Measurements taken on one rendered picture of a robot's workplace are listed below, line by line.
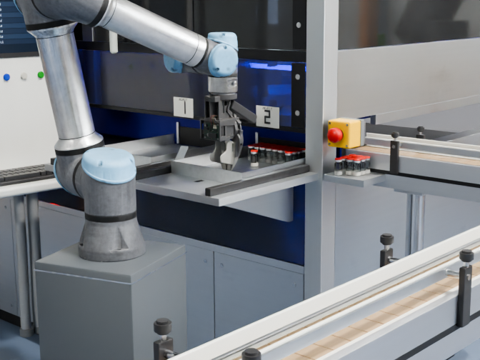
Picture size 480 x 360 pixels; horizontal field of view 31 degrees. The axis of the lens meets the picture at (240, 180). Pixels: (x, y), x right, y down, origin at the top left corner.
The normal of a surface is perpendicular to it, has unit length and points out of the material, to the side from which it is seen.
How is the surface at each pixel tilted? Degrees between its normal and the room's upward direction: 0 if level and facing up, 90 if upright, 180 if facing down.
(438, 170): 90
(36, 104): 90
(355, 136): 90
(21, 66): 90
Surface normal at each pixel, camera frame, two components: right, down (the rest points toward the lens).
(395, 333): 0.75, 0.14
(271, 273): -0.66, 0.16
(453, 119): -0.41, 0.19
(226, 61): 0.54, 0.18
